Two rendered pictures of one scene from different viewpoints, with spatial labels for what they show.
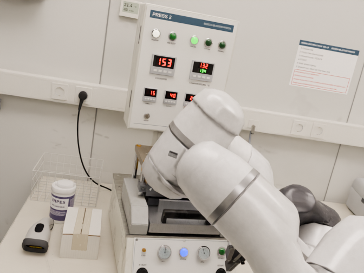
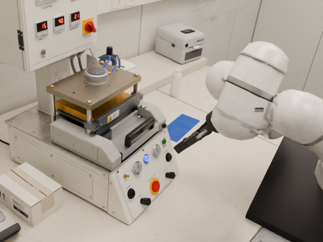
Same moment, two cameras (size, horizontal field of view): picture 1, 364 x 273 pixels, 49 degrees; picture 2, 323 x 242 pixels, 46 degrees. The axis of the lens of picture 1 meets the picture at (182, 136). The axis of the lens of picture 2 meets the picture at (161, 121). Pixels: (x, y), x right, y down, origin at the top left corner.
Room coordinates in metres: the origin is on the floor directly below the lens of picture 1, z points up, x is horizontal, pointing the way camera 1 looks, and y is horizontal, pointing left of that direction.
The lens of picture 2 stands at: (0.31, 0.63, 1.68)
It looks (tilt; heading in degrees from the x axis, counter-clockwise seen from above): 32 degrees down; 314
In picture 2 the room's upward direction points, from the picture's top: 7 degrees clockwise
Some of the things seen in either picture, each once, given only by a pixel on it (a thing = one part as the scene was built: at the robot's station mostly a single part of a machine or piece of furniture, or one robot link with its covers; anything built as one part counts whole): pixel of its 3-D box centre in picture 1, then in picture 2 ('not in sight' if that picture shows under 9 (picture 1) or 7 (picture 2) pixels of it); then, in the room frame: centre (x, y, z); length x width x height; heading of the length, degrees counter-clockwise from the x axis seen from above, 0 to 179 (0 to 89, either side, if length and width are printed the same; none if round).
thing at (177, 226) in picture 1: (175, 201); (106, 121); (1.21, -0.02, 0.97); 0.30 x 0.22 x 0.08; 17
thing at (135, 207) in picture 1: (134, 203); (84, 143); (1.15, 0.11, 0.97); 0.25 x 0.05 x 0.07; 17
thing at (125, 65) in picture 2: not in sight; (115, 74); (1.72, -0.44, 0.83); 0.23 x 0.12 x 0.07; 103
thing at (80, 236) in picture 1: (82, 232); (29, 192); (1.21, 0.28, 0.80); 0.19 x 0.13 x 0.09; 9
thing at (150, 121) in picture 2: (187, 216); (140, 131); (1.08, -0.06, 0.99); 0.15 x 0.02 x 0.04; 107
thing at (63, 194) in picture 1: (62, 200); not in sight; (1.35, 0.39, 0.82); 0.09 x 0.09 x 0.15
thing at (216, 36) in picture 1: (174, 103); (54, 26); (1.42, 0.05, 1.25); 0.33 x 0.16 x 0.64; 107
